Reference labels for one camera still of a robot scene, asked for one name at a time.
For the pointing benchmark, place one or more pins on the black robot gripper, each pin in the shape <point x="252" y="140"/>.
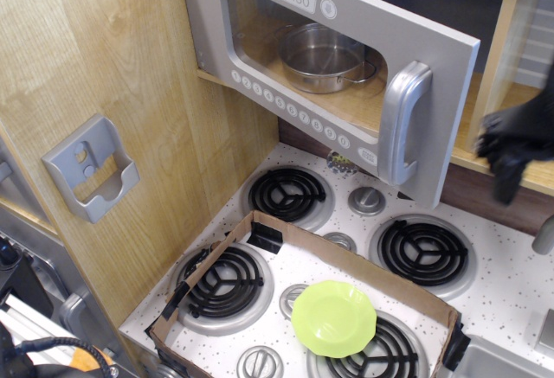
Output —
<point x="513" y="138"/>

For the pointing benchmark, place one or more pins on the silver microwave door handle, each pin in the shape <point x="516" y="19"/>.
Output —
<point x="400" y="99"/>

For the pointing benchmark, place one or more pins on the grey toy microwave door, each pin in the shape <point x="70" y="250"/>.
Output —
<point x="374" y="80"/>

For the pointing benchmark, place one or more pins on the grey sink faucet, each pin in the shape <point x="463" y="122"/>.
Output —
<point x="543" y="241"/>

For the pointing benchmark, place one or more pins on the back right black burner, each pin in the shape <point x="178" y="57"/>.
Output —
<point x="422" y="252"/>

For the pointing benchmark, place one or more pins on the black burner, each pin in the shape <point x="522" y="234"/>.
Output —
<point x="389" y="355"/>
<point x="288" y="193"/>
<point x="230" y="286"/>
<point x="422" y="252"/>

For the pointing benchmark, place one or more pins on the grey back stove knob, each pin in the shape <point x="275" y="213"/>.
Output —
<point x="366" y="201"/>

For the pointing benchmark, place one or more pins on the grey stove knob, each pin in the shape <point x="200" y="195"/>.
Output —
<point x="288" y="297"/>
<point x="366" y="201"/>
<point x="260" y="362"/>
<point x="341" y="240"/>

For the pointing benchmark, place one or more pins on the hanging round metal strainer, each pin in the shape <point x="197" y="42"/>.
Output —
<point x="340" y="165"/>

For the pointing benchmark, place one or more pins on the grey middle stove knob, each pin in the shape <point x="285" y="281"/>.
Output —
<point x="341" y="240"/>

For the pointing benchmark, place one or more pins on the stainless steel pot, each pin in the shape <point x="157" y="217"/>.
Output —
<point x="320" y="60"/>

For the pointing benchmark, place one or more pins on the silver sink basin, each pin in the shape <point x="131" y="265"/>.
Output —
<point x="483" y="359"/>

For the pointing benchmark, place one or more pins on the back left black burner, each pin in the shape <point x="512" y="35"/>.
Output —
<point x="288" y="193"/>

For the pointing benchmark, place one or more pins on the front right black burner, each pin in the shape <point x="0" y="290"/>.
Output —
<point x="389" y="355"/>

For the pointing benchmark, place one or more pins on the lime green plastic plate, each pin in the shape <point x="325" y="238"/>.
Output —
<point x="334" y="319"/>

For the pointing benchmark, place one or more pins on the grey centre stove knob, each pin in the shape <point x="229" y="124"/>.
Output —
<point x="288" y="297"/>

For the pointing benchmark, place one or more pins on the front left black burner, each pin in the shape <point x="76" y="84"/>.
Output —
<point x="230" y="286"/>

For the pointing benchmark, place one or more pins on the grey front stove knob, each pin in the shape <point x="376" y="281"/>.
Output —
<point x="260" y="362"/>

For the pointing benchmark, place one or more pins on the orange tape piece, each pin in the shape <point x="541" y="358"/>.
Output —
<point x="83" y="361"/>

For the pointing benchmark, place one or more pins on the brown cardboard frame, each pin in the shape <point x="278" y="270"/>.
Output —
<point x="268" y="299"/>

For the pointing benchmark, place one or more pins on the grey plastic wall holder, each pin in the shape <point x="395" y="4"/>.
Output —
<point x="80" y="156"/>

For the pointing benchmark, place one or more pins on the grey oven door handle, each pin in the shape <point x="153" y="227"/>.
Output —
<point x="74" y="316"/>

